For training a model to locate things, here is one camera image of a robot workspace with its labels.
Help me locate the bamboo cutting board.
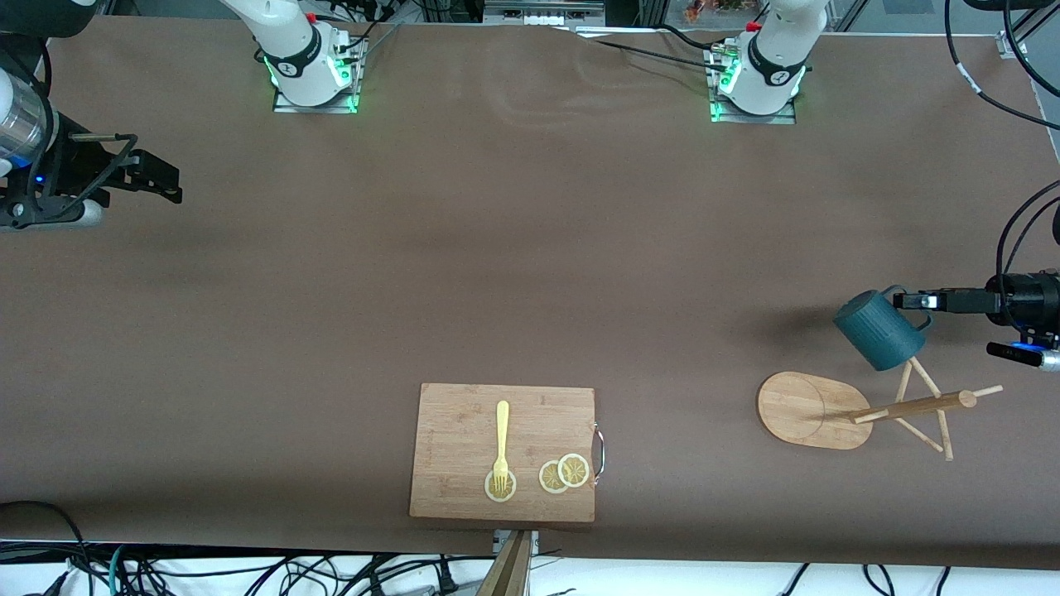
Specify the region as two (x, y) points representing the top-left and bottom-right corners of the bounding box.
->
(409, 382), (597, 524)

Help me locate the brown table cover mat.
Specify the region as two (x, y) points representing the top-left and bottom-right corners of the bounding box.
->
(0, 15), (1060, 570)

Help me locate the wooden cup rack with pegs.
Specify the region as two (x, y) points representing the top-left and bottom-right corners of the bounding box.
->
(757, 358), (1005, 462)

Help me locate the yellow plastic fork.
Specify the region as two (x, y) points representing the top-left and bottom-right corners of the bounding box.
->
(493, 401), (511, 491)

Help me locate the wooden beam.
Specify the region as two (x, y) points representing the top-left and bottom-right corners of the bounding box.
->
(476, 530), (532, 596)

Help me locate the teal ribbed mug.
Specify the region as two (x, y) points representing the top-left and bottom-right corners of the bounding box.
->
(833, 286), (935, 373)

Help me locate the black cable with white label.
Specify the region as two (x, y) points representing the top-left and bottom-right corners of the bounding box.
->
(947, 0), (1060, 131)

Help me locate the small metal bracket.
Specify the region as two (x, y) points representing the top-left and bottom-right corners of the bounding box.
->
(494, 530), (541, 557)

